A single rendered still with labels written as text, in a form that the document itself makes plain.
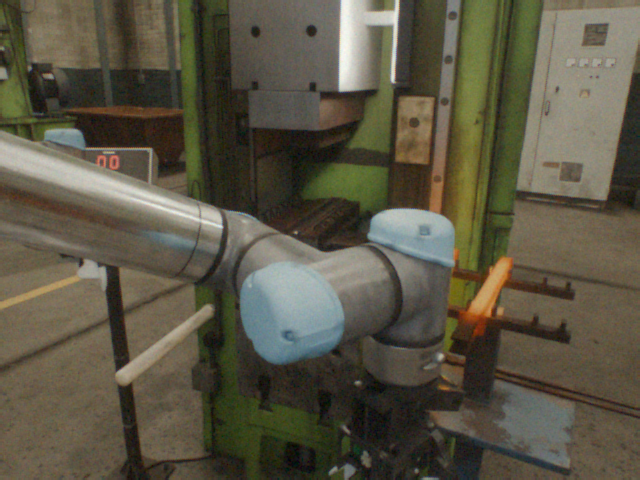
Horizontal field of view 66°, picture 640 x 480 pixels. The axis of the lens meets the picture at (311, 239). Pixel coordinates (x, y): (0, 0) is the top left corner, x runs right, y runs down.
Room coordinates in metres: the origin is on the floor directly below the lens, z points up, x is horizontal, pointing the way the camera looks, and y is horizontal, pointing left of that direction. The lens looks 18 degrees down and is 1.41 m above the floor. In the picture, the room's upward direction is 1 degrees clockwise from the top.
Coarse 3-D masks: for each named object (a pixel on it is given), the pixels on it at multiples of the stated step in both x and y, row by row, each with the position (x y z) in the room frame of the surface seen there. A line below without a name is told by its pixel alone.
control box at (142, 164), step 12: (96, 156) 1.41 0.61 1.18; (108, 156) 1.41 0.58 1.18; (120, 156) 1.41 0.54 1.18; (132, 156) 1.42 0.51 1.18; (144, 156) 1.42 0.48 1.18; (156, 156) 1.48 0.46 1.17; (108, 168) 1.39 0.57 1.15; (120, 168) 1.39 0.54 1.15; (132, 168) 1.40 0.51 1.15; (144, 168) 1.40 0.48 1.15; (156, 168) 1.46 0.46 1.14; (144, 180) 1.38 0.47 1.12; (156, 180) 1.45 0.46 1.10
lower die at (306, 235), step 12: (300, 204) 1.67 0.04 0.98; (312, 204) 1.63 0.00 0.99; (336, 204) 1.59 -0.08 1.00; (348, 204) 1.63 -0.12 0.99; (288, 216) 1.51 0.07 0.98; (300, 216) 1.48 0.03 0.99; (324, 216) 1.47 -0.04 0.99; (336, 216) 1.48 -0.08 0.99; (276, 228) 1.35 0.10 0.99; (312, 228) 1.35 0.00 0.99; (300, 240) 1.30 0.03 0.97; (312, 240) 1.28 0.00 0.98
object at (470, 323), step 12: (504, 264) 1.08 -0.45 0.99; (492, 276) 1.00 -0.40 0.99; (504, 276) 1.02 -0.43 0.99; (492, 288) 0.94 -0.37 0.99; (480, 300) 0.88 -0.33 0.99; (492, 300) 0.91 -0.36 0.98; (468, 312) 0.82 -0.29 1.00; (480, 312) 0.83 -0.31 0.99; (468, 324) 0.77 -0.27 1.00; (480, 324) 0.79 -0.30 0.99; (456, 336) 0.73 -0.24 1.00; (468, 336) 0.73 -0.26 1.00; (456, 348) 0.73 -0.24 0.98; (468, 348) 0.74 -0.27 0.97
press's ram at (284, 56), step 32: (256, 0) 1.34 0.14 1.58; (288, 0) 1.31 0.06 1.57; (320, 0) 1.28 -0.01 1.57; (352, 0) 1.34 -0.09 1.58; (256, 32) 1.34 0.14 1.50; (288, 32) 1.31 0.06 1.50; (320, 32) 1.28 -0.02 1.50; (352, 32) 1.35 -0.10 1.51; (256, 64) 1.34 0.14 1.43; (288, 64) 1.31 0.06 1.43; (320, 64) 1.28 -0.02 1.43; (352, 64) 1.36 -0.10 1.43
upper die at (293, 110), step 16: (256, 96) 1.34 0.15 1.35; (272, 96) 1.33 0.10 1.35; (288, 96) 1.31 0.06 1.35; (304, 96) 1.29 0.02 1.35; (320, 96) 1.28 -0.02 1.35; (336, 96) 1.40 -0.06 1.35; (352, 96) 1.54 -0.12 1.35; (256, 112) 1.34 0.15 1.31; (272, 112) 1.33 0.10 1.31; (288, 112) 1.31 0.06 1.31; (304, 112) 1.29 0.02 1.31; (320, 112) 1.28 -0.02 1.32; (336, 112) 1.40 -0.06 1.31; (352, 112) 1.55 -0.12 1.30; (272, 128) 1.33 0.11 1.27; (288, 128) 1.31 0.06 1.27; (304, 128) 1.29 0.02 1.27; (320, 128) 1.28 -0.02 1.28
